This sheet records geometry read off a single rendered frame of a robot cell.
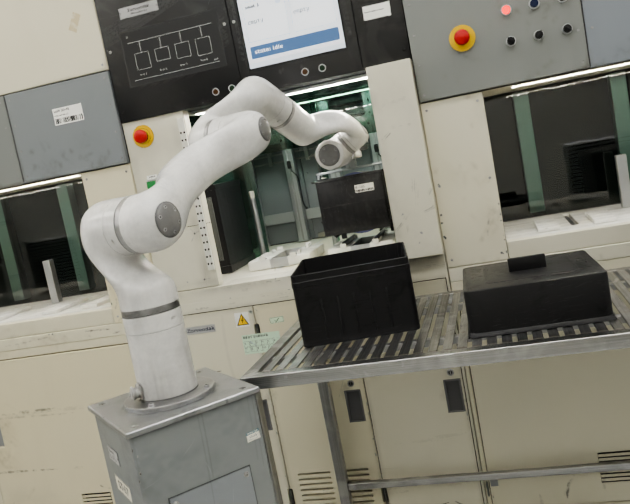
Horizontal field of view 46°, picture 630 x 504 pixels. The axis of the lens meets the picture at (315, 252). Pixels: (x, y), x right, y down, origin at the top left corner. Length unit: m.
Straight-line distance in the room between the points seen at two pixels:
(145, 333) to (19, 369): 1.18
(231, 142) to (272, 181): 1.40
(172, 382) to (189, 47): 1.07
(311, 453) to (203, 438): 0.87
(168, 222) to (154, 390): 0.34
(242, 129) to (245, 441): 0.68
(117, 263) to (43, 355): 1.08
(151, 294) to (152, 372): 0.16
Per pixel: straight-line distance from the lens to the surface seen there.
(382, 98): 2.01
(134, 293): 1.49
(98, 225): 1.52
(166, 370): 1.51
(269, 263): 2.38
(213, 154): 1.66
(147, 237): 1.44
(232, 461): 1.53
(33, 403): 2.65
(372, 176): 2.28
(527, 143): 2.50
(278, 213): 3.08
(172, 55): 2.24
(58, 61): 2.41
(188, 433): 1.47
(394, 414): 2.22
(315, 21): 2.12
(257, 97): 1.84
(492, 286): 1.56
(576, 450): 2.24
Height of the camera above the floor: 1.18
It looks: 7 degrees down
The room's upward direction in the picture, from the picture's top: 11 degrees counter-clockwise
